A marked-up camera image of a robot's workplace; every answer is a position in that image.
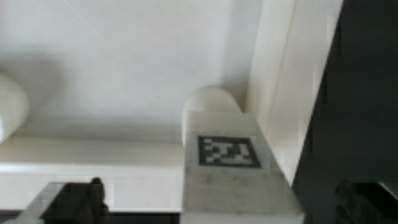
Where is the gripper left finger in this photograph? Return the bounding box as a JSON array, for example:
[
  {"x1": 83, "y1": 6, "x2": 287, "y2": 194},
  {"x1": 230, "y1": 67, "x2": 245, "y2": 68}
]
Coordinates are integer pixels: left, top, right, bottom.
[{"x1": 10, "y1": 177, "x2": 109, "y2": 224}]

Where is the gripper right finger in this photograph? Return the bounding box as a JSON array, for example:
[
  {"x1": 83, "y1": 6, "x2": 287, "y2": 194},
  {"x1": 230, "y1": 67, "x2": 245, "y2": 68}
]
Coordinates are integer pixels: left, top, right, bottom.
[{"x1": 333, "y1": 180, "x2": 398, "y2": 224}]

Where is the white table leg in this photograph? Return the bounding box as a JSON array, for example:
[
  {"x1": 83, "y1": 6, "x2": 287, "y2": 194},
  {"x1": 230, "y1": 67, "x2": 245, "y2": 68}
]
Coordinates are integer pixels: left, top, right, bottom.
[{"x1": 179, "y1": 87, "x2": 305, "y2": 224}]

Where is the white square tabletop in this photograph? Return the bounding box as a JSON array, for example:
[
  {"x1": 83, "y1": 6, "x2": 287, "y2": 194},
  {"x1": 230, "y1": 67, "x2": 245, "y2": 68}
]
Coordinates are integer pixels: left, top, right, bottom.
[{"x1": 0, "y1": 0, "x2": 342, "y2": 212}]

